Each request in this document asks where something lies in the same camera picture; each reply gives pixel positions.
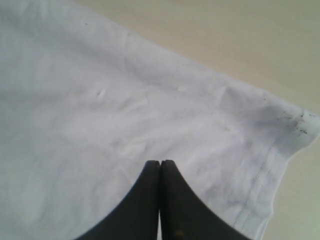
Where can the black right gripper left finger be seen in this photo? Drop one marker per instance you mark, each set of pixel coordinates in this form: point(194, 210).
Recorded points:
point(136, 217)

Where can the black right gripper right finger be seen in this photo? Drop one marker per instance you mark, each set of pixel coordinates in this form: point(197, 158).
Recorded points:
point(183, 215)

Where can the white t-shirt red lettering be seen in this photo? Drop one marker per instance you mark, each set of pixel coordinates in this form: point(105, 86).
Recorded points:
point(84, 103)

